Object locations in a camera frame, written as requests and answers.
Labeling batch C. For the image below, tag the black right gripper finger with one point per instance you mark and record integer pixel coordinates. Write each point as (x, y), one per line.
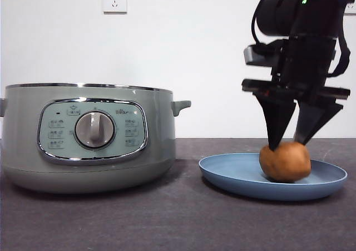
(276, 117)
(313, 120)

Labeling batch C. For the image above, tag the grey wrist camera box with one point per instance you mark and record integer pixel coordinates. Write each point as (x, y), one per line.
(258, 56)

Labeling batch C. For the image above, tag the blue round plate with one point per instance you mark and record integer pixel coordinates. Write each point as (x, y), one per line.
(236, 176)

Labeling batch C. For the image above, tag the white wall socket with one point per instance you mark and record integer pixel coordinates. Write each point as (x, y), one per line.
(114, 0)
(351, 10)

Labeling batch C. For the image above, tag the pale green electric steamer pot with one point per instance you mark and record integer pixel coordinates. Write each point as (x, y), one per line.
(155, 139)

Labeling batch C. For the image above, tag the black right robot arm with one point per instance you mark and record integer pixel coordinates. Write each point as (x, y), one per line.
(292, 11)

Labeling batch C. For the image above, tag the brown potato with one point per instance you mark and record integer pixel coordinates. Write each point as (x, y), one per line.
(286, 162)

